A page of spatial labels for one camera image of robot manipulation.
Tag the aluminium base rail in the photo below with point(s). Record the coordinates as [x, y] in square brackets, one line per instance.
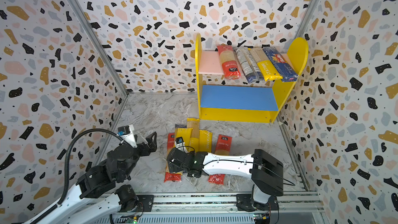
[294, 207]

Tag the blue Barilla spaghetti bag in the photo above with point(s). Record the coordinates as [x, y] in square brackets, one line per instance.
[279, 62]

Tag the yellow Pastatime spaghetti bag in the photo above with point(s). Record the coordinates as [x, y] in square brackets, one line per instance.
[269, 72]

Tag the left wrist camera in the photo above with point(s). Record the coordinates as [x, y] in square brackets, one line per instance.
[126, 132]

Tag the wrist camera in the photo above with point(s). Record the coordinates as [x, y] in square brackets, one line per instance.
[126, 132]
[179, 143]

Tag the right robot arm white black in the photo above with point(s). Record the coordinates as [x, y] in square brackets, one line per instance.
[264, 170]

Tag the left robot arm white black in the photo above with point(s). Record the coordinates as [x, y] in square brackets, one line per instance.
[95, 193]

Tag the yellow label spaghetti bag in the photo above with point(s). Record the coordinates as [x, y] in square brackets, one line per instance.
[186, 134]

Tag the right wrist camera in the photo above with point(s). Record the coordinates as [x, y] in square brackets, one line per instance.
[179, 143]

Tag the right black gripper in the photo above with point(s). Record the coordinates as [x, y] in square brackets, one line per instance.
[173, 157]

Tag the red spaghetti bag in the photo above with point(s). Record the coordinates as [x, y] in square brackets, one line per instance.
[175, 177]
[228, 62]
[223, 147]

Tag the clear printed spaghetti bag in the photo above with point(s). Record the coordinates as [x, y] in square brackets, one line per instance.
[248, 64]

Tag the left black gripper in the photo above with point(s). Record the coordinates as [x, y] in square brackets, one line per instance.
[152, 145]

